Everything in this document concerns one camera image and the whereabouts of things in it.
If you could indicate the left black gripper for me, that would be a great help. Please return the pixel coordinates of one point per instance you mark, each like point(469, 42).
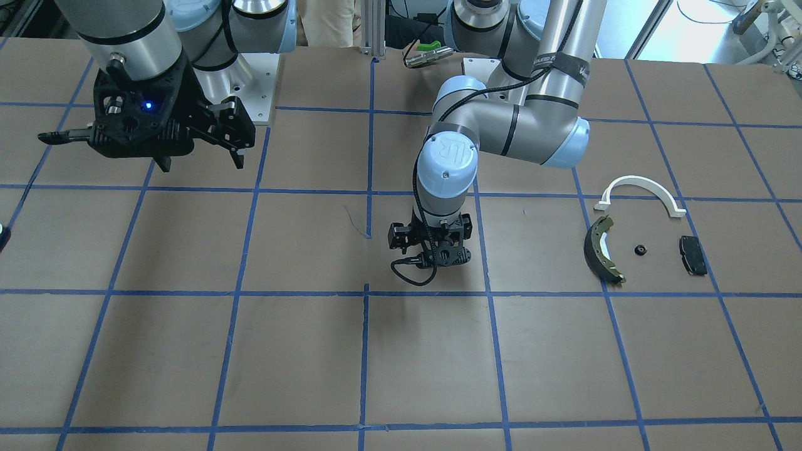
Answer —
point(397, 236)

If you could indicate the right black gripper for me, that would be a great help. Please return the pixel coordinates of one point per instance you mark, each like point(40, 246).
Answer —
point(199, 106)

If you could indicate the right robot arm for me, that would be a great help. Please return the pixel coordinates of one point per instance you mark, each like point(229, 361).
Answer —
point(150, 35)

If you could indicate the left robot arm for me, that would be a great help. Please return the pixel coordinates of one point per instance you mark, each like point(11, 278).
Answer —
point(527, 110)

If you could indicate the green brake shoe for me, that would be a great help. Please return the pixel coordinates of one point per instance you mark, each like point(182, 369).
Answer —
point(596, 255)

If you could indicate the seated person in beige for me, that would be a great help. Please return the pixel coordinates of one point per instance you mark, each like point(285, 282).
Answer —
point(328, 24)

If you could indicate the black brake pad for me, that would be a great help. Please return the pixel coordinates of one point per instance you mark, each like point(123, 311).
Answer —
point(692, 255)

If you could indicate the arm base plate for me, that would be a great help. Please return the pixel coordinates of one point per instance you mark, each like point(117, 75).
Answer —
point(492, 74)
point(252, 77)

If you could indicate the aluminium frame post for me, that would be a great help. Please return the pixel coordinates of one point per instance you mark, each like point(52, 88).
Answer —
point(372, 34)

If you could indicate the white curved plastic bracket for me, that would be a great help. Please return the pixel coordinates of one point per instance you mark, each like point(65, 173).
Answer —
point(655, 188)

